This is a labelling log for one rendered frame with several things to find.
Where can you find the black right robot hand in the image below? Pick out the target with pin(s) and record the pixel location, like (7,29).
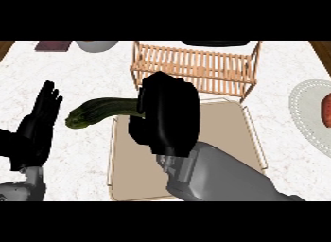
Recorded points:
(170,113)

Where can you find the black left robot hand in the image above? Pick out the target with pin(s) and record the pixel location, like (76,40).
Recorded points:
(34,129)

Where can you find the dark green squash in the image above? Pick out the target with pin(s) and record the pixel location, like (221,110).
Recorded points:
(100,111)

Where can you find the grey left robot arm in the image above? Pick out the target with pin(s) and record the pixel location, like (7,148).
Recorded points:
(19,188)

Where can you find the wooden tiered shelf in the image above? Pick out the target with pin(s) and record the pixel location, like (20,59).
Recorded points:
(195,67)

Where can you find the beige tray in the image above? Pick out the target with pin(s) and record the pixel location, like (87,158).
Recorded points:
(138,170)

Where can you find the black round pan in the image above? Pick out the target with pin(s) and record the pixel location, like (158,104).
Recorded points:
(215,43)

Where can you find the grey bowl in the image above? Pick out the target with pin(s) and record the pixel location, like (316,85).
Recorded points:
(96,45)

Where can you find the maroon flat block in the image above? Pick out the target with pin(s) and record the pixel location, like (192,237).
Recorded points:
(53,45)

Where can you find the white round plate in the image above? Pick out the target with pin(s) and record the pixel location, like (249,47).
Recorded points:
(311,119)

